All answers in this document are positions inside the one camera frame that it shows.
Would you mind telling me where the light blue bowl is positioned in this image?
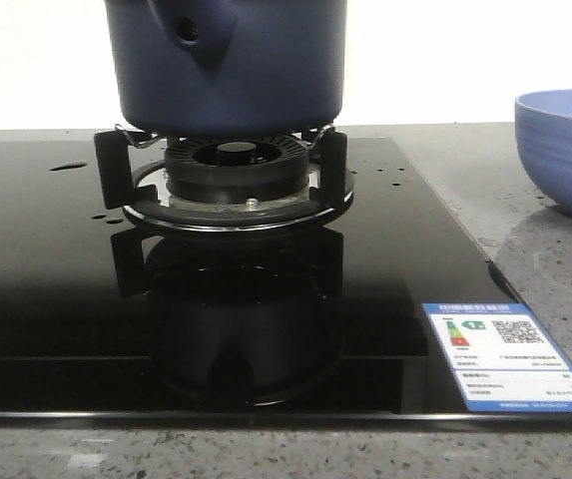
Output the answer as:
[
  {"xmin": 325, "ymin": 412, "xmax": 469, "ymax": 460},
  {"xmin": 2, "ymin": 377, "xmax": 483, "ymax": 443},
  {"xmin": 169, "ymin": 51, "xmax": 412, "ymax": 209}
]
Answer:
[{"xmin": 515, "ymin": 89, "xmax": 572, "ymax": 215}]

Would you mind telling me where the black pot support grate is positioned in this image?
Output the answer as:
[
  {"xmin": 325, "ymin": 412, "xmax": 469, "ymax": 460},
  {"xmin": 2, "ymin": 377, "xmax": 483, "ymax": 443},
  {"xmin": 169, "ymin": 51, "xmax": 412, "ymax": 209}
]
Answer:
[{"xmin": 94, "ymin": 126, "xmax": 354, "ymax": 234}]

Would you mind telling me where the dark blue cooking pot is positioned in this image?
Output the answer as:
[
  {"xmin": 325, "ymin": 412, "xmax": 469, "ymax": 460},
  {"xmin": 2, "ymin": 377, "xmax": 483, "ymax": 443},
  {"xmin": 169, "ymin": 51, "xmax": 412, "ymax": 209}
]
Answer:
[{"xmin": 105, "ymin": 1, "xmax": 347, "ymax": 137}]

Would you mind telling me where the black gas burner head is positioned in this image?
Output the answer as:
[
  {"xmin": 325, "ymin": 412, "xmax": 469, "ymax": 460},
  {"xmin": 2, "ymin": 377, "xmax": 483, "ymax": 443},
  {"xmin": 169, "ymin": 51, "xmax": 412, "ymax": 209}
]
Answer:
[{"xmin": 164, "ymin": 136, "xmax": 309, "ymax": 204}]

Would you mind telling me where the black glass gas hob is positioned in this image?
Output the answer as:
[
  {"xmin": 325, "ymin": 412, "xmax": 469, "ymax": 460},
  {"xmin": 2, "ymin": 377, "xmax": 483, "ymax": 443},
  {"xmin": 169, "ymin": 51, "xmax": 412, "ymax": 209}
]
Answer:
[{"xmin": 0, "ymin": 136, "xmax": 572, "ymax": 431}]

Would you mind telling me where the blue energy rating label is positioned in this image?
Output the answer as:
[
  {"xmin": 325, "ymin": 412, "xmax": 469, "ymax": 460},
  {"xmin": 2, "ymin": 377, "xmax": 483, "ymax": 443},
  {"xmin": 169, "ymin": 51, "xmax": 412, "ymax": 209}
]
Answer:
[{"xmin": 422, "ymin": 303, "xmax": 572, "ymax": 413}]

